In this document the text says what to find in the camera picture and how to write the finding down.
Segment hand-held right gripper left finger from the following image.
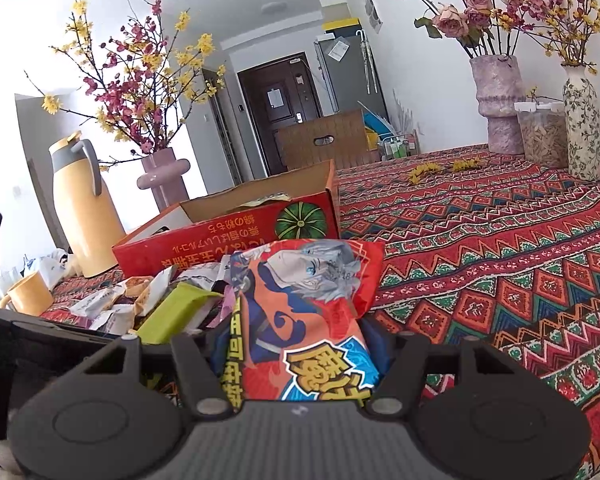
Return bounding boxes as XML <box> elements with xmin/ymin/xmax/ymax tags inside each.
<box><xmin>70</xmin><ymin>334</ymin><xmax>238</xmax><ymax>417</ymax></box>

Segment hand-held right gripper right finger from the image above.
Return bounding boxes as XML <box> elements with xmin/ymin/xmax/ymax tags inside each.
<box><xmin>360</xmin><ymin>317</ymin><xmax>513</xmax><ymax>417</ymax></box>

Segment green snack bar wrapper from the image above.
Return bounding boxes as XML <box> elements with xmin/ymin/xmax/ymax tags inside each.
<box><xmin>136</xmin><ymin>282</ymin><xmax>222</xmax><ymax>346</ymax></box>

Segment pile of mixed snack packets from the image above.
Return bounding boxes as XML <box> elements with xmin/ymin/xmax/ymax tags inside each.
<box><xmin>70</xmin><ymin>255</ymin><xmax>241</xmax><ymax>346</ymax></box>

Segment large orange printed snack bag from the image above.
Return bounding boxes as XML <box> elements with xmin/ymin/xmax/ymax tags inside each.
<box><xmin>220</xmin><ymin>239</ymin><xmax>386</xmax><ymax>403</ymax></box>

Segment red cardboard box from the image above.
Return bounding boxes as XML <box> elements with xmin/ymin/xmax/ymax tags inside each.
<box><xmin>112</xmin><ymin>159</ymin><xmax>342</xmax><ymax>278</ymax></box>

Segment yellow ceramic mug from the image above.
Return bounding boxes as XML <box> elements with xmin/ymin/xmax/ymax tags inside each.
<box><xmin>0</xmin><ymin>271</ymin><xmax>56</xmax><ymax>317</ymax></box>

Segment white plastic bag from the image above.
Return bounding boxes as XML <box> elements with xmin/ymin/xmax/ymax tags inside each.
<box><xmin>22</xmin><ymin>249</ymin><xmax>73</xmax><ymax>286</ymax></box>

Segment red patterned tablecloth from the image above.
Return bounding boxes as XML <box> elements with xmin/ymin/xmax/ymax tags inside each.
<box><xmin>40</xmin><ymin>142</ymin><xmax>600</xmax><ymax>480</ymax></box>

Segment yellow thermos jug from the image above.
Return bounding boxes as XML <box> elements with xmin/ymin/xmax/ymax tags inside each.
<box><xmin>48</xmin><ymin>131</ymin><xmax>127</xmax><ymax>278</ymax></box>

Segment mauve glass vase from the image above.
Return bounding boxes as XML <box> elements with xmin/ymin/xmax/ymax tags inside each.
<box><xmin>136</xmin><ymin>147</ymin><xmax>192</xmax><ymax>211</ymax></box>

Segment fallen yellow petals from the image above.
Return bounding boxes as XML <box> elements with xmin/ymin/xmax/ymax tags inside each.
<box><xmin>407</xmin><ymin>157</ymin><xmax>486</xmax><ymax>184</ymax></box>

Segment dark brown door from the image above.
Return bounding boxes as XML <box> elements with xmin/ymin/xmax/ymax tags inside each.
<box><xmin>237</xmin><ymin>52</ymin><xmax>326</xmax><ymax>178</ymax></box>

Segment textured pink ceramic vase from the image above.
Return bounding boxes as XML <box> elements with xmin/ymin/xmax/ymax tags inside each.
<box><xmin>470</xmin><ymin>55</ymin><xmax>527</xmax><ymax>155</ymax></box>

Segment grey refrigerator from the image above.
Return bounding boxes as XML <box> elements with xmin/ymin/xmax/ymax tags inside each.
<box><xmin>313</xmin><ymin>30</ymin><xmax>388</xmax><ymax>113</ymax></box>

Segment pink and yellow blossom branches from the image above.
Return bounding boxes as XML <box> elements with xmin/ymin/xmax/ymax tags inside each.
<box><xmin>25</xmin><ymin>0</ymin><xmax>228</xmax><ymax>161</ymax></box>

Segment folded white umbrella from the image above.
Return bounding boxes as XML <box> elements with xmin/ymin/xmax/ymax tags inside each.
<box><xmin>356</xmin><ymin>30</ymin><xmax>378</xmax><ymax>95</ymax></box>

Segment floral patterned white vase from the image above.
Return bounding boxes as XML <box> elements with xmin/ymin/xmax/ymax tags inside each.
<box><xmin>562</xmin><ymin>64</ymin><xmax>600</xmax><ymax>181</ymax></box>

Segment yellow box on refrigerator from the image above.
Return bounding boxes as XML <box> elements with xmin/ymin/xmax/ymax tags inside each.
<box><xmin>321</xmin><ymin>17</ymin><xmax>362</xmax><ymax>41</ymax></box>

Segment dried pink roses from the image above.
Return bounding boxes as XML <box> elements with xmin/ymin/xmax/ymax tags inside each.
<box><xmin>375</xmin><ymin>0</ymin><xmax>531</xmax><ymax>61</ymax></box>

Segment wire storage cart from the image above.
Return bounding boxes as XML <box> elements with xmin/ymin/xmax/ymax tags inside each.
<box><xmin>377</xmin><ymin>130</ymin><xmax>421</xmax><ymax>161</ymax></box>

